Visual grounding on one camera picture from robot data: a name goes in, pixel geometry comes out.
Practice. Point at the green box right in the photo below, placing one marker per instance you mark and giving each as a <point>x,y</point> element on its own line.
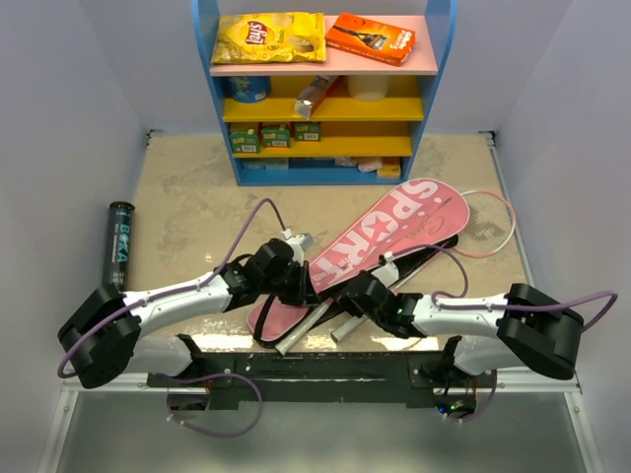
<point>307,131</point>

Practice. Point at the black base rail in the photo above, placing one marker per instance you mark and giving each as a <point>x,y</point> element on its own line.
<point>414,379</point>

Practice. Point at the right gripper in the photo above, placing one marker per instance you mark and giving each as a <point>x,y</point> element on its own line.
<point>350,305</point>

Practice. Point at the black shuttlecock tube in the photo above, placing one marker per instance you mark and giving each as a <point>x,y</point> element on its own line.
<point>118,233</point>

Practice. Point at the green box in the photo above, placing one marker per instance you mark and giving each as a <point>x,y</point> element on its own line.
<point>307,131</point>
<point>277,135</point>
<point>244,139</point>

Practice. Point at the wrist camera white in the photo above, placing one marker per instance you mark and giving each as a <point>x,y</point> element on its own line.
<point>299,243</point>
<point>387,273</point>

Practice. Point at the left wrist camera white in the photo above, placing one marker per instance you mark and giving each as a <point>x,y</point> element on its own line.
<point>299,243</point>

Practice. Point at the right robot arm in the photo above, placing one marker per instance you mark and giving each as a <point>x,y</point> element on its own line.
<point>522,327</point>

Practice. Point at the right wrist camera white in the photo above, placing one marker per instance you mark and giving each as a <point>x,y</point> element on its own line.
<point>387,273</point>

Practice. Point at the green box middle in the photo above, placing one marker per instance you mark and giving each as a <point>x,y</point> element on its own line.
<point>277,135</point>

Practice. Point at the pink soap packet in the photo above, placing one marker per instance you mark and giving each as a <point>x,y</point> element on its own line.
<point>369,164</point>

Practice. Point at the white cup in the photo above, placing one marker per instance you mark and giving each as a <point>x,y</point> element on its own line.
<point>368,88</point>

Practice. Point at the yellow Lays chips bag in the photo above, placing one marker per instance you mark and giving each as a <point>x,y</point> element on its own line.
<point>280,37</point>

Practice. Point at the pink racket bag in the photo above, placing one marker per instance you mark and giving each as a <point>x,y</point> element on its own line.
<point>417,211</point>

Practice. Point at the blue shelf unit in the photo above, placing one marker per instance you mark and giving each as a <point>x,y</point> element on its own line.
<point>391,128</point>

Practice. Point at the green box left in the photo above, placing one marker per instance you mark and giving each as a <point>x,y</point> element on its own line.
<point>244,139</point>

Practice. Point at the blue round can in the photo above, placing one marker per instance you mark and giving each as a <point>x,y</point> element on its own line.
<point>249,89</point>

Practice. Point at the silver orange carton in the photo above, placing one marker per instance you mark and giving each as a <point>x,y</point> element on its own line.
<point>314,94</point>

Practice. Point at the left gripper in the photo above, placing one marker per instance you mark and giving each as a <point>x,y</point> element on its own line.
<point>304,293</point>

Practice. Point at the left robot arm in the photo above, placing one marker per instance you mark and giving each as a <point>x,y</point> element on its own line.
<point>110,333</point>

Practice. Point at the yellow soap packet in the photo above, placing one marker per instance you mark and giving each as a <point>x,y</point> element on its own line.
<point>389,171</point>

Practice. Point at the orange razor box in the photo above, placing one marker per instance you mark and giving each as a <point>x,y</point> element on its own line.
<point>370,38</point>

